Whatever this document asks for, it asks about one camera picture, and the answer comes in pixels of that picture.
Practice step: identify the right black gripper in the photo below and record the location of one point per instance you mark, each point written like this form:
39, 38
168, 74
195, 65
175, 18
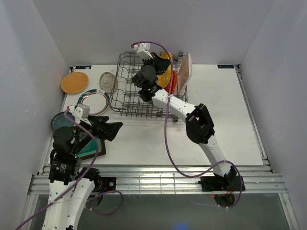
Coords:
161, 64

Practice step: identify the woven bamboo round plate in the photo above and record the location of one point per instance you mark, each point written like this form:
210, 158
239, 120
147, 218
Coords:
74, 82

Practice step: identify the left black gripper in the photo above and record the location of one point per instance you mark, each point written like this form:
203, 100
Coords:
110, 129

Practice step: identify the dark teal round plate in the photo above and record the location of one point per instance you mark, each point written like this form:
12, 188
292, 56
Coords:
59, 120

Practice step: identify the teal square brown-rimmed plate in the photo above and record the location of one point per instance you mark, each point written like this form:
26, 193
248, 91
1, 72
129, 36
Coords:
89, 150

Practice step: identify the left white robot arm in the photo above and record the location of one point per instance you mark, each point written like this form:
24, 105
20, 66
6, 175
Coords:
70, 185

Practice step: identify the speckled beige small plate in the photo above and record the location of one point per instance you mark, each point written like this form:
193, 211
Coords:
108, 82

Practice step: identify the yellow dotted scalloped plate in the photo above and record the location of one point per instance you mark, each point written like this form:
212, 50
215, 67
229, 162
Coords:
164, 79

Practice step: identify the grey wire dish rack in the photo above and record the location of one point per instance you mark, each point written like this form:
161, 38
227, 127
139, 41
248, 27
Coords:
124, 97

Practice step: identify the white rectangular plate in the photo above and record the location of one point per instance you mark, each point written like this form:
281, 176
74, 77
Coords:
184, 74

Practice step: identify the orange round plate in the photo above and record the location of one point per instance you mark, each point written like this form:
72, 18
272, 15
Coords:
174, 82

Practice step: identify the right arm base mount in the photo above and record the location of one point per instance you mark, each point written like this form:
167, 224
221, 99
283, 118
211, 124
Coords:
213, 183

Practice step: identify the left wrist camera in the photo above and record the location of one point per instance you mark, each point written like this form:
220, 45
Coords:
80, 112

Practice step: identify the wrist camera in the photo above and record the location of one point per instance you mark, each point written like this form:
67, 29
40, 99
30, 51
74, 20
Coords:
142, 50
80, 112

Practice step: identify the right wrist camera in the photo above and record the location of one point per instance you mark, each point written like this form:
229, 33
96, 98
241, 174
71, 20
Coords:
142, 50

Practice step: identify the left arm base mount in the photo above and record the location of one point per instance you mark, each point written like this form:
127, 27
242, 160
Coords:
103, 184

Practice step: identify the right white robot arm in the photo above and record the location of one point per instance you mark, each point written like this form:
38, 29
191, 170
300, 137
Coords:
199, 125

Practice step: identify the white plate green rim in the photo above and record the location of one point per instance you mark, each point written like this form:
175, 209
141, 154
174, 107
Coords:
96, 99

